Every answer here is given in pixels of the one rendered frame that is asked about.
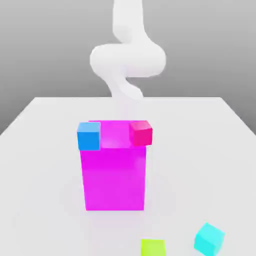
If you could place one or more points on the large magenta box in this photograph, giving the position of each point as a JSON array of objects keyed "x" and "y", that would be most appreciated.
[{"x": 114, "y": 176}]

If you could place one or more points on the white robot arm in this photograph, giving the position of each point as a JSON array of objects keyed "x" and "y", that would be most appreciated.
[{"x": 128, "y": 60}]

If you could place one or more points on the small cyan cube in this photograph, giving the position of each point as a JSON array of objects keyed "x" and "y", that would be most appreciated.
[{"x": 209, "y": 239}]

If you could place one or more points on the small red cube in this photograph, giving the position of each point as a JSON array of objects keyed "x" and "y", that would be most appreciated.
[{"x": 141, "y": 134}]

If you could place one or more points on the small lime cube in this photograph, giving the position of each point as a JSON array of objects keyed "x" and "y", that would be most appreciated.
[{"x": 152, "y": 248}]

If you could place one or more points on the small blue cube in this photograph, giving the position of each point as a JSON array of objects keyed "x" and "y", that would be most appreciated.
[{"x": 88, "y": 138}]

